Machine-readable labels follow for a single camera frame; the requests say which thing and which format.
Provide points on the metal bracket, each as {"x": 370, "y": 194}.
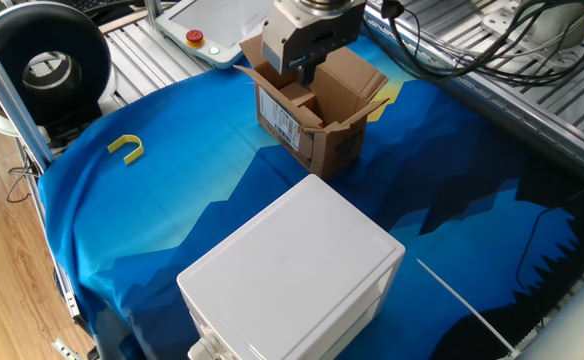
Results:
{"x": 64, "y": 349}

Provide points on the aluminium frame post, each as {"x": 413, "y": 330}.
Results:
{"x": 7, "y": 100}

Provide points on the black round fan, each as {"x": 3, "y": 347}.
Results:
{"x": 2, "y": 50}

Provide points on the brown cardboard box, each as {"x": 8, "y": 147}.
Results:
{"x": 332, "y": 150}

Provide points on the yellow U-shaped piece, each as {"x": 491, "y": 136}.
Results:
{"x": 122, "y": 138}

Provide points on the white plastic drawer cabinet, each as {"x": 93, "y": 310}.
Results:
{"x": 292, "y": 270}

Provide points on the blue mountain print cloth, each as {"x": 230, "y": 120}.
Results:
{"x": 172, "y": 200}

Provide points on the white zip tie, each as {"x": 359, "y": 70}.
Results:
{"x": 452, "y": 295}

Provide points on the white teach pendant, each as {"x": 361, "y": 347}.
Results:
{"x": 212, "y": 25}

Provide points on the white cylindrical device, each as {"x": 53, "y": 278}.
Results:
{"x": 562, "y": 20}

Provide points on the aluminium table edge rail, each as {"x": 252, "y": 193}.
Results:
{"x": 522, "y": 115}

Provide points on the grey Schunk gripper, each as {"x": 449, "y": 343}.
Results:
{"x": 277, "y": 50}

